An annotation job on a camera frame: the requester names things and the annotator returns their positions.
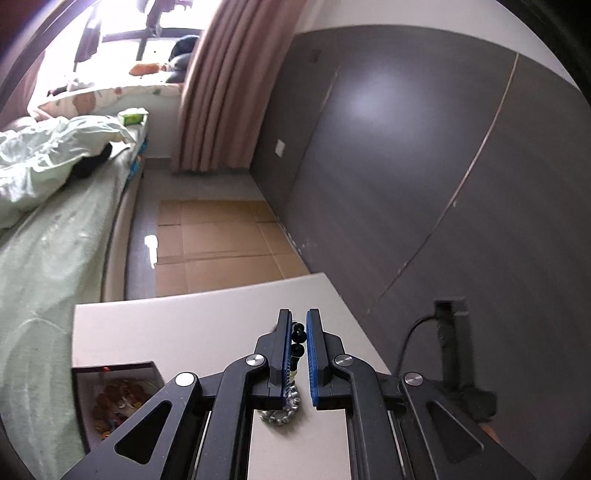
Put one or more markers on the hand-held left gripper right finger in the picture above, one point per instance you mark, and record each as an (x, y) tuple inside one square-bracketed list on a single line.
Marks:
[(314, 355)]

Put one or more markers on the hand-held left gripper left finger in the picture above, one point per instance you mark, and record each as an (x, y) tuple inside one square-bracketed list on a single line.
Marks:
[(282, 341)]

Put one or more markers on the black box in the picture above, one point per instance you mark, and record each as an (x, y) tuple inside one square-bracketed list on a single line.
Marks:
[(83, 415)]

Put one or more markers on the white square table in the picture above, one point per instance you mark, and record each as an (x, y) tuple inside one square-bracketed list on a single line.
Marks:
[(184, 323)]

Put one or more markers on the flat cardboard sheets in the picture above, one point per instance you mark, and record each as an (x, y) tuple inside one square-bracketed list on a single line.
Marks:
[(217, 244)]

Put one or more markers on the black stand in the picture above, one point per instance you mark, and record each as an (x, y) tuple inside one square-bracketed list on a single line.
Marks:
[(455, 350)]

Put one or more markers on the grey wardrobe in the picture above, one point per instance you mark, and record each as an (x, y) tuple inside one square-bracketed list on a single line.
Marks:
[(438, 161)]

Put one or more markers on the bed with green sheet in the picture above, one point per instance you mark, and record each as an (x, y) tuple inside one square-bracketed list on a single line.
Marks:
[(51, 258)]

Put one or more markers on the pink curtain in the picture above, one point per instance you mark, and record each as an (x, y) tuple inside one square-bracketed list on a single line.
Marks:
[(16, 87), (221, 92)]

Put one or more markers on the black cloth item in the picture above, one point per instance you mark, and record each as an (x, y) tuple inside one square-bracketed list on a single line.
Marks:
[(90, 164)]

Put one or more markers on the green tissue box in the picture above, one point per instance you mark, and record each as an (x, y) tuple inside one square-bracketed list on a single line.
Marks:
[(133, 117)]

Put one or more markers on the light green quilt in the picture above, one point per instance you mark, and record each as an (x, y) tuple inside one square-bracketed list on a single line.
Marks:
[(41, 161)]

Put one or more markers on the dark round cushion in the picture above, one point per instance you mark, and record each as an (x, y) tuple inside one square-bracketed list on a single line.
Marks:
[(184, 55)]

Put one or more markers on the printed window seat cushion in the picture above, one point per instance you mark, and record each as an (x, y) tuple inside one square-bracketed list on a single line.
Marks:
[(106, 94)]

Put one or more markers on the orange plush toy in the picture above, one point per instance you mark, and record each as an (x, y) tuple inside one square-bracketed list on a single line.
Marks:
[(144, 69)]

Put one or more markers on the dark hanging garment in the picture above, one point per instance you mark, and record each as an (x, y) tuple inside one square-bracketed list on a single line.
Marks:
[(171, 4), (88, 41)]

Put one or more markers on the white wall socket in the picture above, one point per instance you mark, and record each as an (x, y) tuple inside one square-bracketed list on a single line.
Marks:
[(280, 147)]

